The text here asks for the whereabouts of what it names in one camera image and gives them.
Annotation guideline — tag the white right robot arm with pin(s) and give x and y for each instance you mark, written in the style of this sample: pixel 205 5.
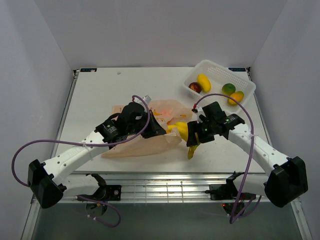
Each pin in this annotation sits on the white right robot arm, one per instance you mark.
pixel 285 178

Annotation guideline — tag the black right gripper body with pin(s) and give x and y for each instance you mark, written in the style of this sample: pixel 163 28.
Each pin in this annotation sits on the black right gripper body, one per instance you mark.
pixel 206 131

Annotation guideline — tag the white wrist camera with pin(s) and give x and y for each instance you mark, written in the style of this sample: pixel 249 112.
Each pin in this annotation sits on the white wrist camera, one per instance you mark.
pixel 200 115
pixel 144 101

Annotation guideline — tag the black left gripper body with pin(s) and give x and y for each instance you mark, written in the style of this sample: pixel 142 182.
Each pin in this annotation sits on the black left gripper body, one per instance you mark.
pixel 133 129

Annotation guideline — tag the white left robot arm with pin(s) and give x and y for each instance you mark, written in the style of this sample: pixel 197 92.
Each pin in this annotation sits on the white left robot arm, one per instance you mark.
pixel 52 180

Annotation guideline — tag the green orange round fruit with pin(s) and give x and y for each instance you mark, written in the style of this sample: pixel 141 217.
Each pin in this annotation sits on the green orange round fruit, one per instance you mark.
pixel 228 89

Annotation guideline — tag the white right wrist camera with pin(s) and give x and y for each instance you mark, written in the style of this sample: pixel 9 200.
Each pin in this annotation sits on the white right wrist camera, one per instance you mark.
pixel 200 115

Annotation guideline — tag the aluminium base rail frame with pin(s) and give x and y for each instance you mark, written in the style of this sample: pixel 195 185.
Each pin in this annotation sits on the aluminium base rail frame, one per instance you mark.
pixel 167 192

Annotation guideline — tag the dark red apple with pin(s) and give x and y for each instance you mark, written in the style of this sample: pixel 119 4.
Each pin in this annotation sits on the dark red apple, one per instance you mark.
pixel 195 86

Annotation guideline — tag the yellow banana bunch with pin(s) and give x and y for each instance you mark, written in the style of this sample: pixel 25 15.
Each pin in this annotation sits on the yellow banana bunch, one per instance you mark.
pixel 182 127

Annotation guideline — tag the white plastic basket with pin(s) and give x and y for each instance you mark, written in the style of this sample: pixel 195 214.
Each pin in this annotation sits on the white plastic basket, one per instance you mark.
pixel 218 76

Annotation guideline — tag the orange green mango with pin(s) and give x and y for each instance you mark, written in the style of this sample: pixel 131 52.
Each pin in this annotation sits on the orange green mango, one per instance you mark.
pixel 237 97

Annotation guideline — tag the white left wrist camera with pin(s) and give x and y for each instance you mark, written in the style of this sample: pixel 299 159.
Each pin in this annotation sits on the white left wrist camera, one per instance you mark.
pixel 144 101

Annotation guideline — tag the banana print plastic bag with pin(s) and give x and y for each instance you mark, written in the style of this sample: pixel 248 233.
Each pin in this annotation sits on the banana print plastic bag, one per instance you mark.
pixel 166 130

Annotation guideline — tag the yellow lemon fruit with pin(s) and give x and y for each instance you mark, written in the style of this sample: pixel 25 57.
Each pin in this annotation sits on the yellow lemon fruit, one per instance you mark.
pixel 204 83

